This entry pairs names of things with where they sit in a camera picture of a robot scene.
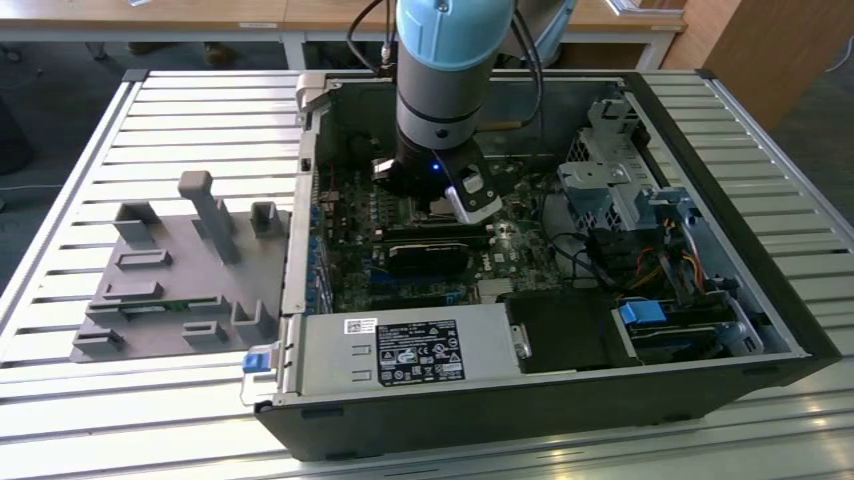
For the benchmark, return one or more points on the grey parts rack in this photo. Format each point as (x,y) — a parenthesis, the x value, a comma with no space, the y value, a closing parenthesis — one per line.
(174,272)

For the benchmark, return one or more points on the blue plastic disk carrier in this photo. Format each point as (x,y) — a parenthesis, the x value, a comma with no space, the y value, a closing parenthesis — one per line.
(641,312)

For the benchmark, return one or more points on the CPU socket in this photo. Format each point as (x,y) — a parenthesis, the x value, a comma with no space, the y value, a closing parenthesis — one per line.
(421,220)

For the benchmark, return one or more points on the black and silver PC case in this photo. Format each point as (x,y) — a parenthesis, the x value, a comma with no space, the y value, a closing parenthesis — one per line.
(467,425)

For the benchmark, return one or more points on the black plastic shroud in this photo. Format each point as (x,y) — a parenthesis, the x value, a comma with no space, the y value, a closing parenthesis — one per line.
(567,330)

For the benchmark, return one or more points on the silver power supply with label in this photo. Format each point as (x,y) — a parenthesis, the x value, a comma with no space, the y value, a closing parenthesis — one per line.
(320,350)

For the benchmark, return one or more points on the RAM slot white clips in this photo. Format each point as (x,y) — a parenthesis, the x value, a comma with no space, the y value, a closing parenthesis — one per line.
(434,231)

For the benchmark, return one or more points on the silver finned heat sink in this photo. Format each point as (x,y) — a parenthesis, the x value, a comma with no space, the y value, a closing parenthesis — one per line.
(495,291)

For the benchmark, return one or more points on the grey disk bay frame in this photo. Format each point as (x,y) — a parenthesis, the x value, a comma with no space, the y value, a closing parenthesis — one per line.
(707,250)

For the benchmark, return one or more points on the blue plastic case latch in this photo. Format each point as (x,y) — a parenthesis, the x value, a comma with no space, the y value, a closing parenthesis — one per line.
(255,361)

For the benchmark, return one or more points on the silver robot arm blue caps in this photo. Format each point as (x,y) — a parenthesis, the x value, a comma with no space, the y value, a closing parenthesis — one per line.
(434,100)

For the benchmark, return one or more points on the silver perforated disk bay cage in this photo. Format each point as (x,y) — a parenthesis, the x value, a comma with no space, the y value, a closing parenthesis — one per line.
(601,190)

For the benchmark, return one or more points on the green RAM stick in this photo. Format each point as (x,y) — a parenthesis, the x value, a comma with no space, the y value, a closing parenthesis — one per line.
(434,240)
(176,305)

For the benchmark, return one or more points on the silver CPU green edge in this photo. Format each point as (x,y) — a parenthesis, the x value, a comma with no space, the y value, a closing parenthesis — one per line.
(442,207)

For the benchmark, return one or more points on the RAM slot black clips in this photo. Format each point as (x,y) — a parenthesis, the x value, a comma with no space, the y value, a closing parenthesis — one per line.
(434,236)
(434,225)

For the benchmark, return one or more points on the wooden cabinet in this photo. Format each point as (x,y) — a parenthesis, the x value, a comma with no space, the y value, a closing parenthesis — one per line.
(767,50)

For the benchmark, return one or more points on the silver camera box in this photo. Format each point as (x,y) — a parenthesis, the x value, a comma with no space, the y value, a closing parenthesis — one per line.
(477,200)
(383,170)

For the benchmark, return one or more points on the green motherboard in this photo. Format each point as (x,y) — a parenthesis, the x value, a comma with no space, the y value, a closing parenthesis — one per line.
(521,250)

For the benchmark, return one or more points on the wooden desk white frame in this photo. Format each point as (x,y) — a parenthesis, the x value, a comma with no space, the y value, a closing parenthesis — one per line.
(134,15)
(601,20)

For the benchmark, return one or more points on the graphics card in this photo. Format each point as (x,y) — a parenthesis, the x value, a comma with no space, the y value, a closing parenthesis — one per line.
(427,262)

